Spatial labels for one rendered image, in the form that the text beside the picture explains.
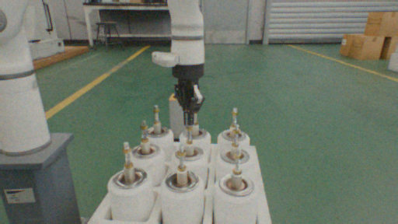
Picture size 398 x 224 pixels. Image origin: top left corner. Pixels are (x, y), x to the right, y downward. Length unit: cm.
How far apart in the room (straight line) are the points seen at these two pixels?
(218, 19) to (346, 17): 256
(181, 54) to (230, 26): 497
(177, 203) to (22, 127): 37
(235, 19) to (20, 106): 509
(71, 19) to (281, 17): 422
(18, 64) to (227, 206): 51
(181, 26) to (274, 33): 515
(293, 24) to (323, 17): 61
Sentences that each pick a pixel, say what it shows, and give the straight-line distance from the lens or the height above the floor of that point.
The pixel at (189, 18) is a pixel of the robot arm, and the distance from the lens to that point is 55.
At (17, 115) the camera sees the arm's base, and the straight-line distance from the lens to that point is 66.
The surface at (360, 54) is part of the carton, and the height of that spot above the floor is 8.
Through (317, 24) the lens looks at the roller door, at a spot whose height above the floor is 38.
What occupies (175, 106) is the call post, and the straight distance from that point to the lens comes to 90.
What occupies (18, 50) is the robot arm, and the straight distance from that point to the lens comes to 68.
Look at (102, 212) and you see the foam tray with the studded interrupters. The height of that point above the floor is 18.
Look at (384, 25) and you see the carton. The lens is 419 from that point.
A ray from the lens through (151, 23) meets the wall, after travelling 554.
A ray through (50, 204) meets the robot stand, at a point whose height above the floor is 17.
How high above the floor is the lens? 60
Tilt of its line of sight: 21 degrees down
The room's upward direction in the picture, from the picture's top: straight up
